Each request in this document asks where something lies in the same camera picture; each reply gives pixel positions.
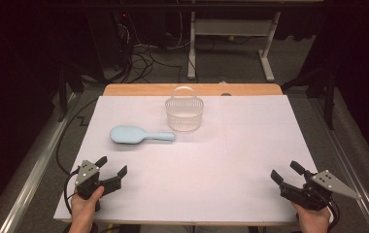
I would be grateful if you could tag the white metal desk frame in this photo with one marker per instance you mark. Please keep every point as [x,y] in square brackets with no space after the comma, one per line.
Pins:
[231,27]

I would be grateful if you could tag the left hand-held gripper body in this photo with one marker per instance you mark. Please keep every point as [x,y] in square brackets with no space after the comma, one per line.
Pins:
[87,174]

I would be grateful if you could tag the aluminium floor rail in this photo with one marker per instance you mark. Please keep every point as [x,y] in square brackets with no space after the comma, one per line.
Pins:
[33,174]
[347,168]

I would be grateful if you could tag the person's left hand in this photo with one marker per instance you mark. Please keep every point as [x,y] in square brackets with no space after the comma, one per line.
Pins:
[83,210]

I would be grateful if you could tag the dark computer tower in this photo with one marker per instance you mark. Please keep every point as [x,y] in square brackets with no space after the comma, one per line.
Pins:
[108,39]

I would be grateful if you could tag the person's right hand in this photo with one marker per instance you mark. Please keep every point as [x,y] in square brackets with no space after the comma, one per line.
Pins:
[313,221]

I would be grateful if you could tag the white table cover sheet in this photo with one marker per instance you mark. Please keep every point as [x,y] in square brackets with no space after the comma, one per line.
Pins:
[205,174]

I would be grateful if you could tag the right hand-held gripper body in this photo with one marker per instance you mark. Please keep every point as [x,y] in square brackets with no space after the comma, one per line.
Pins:
[315,194]

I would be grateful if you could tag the black metal stand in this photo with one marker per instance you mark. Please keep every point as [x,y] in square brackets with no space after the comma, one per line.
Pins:
[63,93]
[328,97]

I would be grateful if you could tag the clear plastic basket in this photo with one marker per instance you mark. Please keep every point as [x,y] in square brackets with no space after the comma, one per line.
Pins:
[184,121]

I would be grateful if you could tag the light blue hairbrush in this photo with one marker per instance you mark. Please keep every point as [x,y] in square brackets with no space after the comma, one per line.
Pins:
[130,134]

